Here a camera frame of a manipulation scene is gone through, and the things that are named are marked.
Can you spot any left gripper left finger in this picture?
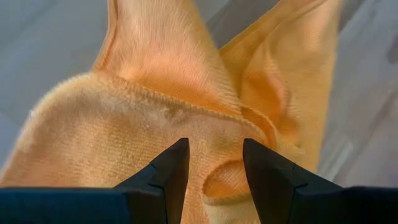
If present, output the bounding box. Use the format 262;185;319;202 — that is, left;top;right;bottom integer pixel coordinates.
0;138;191;224

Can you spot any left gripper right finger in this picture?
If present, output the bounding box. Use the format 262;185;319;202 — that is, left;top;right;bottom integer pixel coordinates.
242;138;398;224

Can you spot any orange microfiber towel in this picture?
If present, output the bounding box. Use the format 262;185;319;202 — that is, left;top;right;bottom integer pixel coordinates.
0;0;345;224

